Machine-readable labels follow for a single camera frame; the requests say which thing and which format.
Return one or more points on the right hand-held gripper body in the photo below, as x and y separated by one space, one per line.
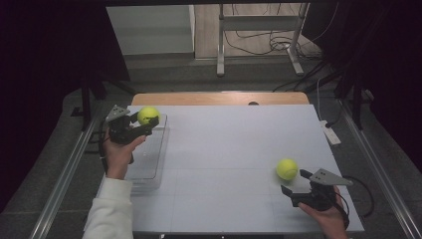
321 195

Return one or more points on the white power strip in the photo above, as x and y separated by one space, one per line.
331 134

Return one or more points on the person's left hand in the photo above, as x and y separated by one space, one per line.
117 157

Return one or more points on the black curtain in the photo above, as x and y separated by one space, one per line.
40 66
398 66

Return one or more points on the clear plastic storage box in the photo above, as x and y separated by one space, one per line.
149 159

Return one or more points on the white cabinet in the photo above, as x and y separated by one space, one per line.
149 30

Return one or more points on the aluminium rail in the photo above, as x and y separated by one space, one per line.
63 186
381 172

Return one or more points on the white metal stand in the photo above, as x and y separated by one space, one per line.
258 23

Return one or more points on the white grid board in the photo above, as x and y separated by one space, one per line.
232 149

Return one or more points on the yellow tennis ball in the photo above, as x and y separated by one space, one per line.
147 114
287 168

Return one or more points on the black frame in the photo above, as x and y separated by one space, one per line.
90 142

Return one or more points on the person's right hand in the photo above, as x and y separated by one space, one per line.
330 222

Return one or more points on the black stand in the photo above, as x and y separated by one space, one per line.
357 106
86 99

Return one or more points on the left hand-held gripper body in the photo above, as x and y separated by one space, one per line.
121 131

